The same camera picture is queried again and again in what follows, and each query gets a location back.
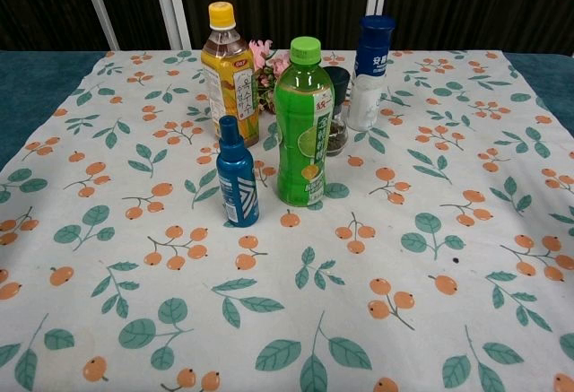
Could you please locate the blue spray bottle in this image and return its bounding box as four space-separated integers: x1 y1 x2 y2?
215 115 260 226

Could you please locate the orange fruit print tablecloth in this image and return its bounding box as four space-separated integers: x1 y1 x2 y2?
0 49 574 392

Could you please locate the pink flower bouquet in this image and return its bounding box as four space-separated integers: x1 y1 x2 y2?
248 39 291 118

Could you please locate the yellow capped tea bottle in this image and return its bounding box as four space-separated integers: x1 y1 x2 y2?
200 0 261 149

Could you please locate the thin white partition post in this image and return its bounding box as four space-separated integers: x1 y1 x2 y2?
75 0 120 51

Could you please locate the white bottle with blue cap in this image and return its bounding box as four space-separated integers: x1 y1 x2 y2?
347 14 396 132

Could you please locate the black capped pepper grinder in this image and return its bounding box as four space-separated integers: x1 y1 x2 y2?
323 66 351 158

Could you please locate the green tea bottle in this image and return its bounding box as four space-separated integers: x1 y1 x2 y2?
274 36 337 208

